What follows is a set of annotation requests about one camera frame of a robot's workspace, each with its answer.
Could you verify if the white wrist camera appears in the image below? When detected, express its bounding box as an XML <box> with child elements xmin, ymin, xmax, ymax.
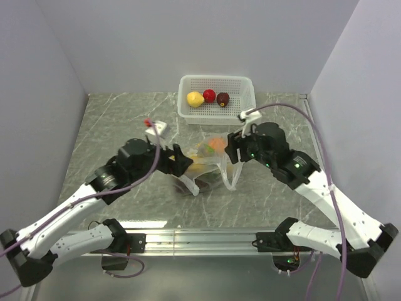
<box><xmin>144</xmin><ymin>118</ymin><xmax>170</xmax><ymax>144</ymax></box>
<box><xmin>238</xmin><ymin>109</ymin><xmax>262</xmax><ymax>138</ymax></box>

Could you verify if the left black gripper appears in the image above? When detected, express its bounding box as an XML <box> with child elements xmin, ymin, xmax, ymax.
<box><xmin>130</xmin><ymin>137</ymin><xmax>194</xmax><ymax>182</ymax></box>

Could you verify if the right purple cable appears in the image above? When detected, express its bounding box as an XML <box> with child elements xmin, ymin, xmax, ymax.
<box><xmin>242</xmin><ymin>103</ymin><xmax>348</xmax><ymax>301</ymax></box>

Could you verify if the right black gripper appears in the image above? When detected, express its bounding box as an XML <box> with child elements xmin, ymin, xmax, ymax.
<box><xmin>224</xmin><ymin>124</ymin><xmax>274</xmax><ymax>168</ymax></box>

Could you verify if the yellow lemon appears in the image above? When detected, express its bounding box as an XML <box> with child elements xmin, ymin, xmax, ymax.
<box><xmin>186</xmin><ymin>91</ymin><xmax>205</xmax><ymax>108</ymax></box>

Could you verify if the aluminium mounting rail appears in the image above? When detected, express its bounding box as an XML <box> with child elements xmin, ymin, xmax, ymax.
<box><xmin>18</xmin><ymin>227</ymin><xmax>366</xmax><ymax>301</ymax></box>

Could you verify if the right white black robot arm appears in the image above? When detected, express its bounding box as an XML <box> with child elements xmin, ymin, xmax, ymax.
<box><xmin>225</xmin><ymin>122</ymin><xmax>398</xmax><ymax>278</ymax></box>

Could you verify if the dark purple passion fruit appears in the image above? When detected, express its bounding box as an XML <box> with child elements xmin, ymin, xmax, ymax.
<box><xmin>216</xmin><ymin>92</ymin><xmax>230</xmax><ymax>107</ymax></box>

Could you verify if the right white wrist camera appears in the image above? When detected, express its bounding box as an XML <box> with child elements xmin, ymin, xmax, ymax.
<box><xmin>238</xmin><ymin>109</ymin><xmax>262</xmax><ymax>138</ymax></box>

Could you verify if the red apple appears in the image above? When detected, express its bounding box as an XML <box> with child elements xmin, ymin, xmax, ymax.
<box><xmin>202</xmin><ymin>89</ymin><xmax>216</xmax><ymax>103</ymax></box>

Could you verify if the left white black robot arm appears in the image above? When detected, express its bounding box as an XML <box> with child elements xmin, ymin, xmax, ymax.
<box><xmin>1</xmin><ymin>139</ymin><xmax>193</xmax><ymax>287</ymax></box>

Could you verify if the transparent plastic bag with fruit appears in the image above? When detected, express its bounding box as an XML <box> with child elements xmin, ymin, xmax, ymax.
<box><xmin>172</xmin><ymin>133</ymin><xmax>243</xmax><ymax>196</ymax></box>

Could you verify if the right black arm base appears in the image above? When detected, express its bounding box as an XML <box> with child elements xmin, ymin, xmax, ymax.
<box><xmin>251</xmin><ymin>231</ymin><xmax>311</xmax><ymax>273</ymax></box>

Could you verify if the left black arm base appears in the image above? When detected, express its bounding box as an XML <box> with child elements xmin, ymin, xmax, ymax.
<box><xmin>87</xmin><ymin>219</ymin><xmax>146</xmax><ymax>278</ymax></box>

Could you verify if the purple cable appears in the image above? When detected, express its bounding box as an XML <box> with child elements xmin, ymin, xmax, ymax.
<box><xmin>0</xmin><ymin>120</ymin><xmax>164</xmax><ymax>294</ymax></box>
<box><xmin>242</xmin><ymin>103</ymin><xmax>348</xmax><ymax>301</ymax></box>

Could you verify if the white perforated plastic basket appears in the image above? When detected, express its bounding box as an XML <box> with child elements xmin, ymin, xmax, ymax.
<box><xmin>177</xmin><ymin>75</ymin><xmax>256</xmax><ymax>125</ymax></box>

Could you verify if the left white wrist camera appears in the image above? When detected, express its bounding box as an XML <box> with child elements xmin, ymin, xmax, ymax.
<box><xmin>144</xmin><ymin>118</ymin><xmax>170</xmax><ymax>144</ymax></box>

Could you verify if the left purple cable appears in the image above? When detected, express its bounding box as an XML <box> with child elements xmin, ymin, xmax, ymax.
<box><xmin>0</xmin><ymin>120</ymin><xmax>164</xmax><ymax>294</ymax></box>

